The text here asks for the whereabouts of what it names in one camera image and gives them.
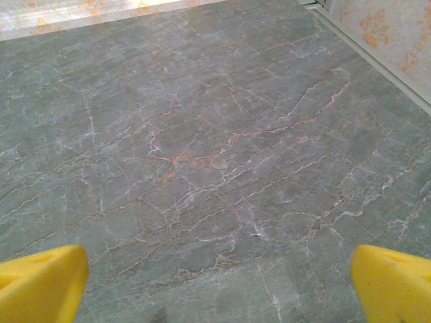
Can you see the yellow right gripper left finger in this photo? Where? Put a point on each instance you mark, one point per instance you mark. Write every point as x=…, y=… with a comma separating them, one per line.
x=37, y=289

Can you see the aluminium side rail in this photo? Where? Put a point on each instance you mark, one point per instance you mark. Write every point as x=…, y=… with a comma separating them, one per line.
x=370, y=55

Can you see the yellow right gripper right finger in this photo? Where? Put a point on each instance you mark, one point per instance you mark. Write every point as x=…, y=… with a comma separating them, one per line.
x=394, y=289

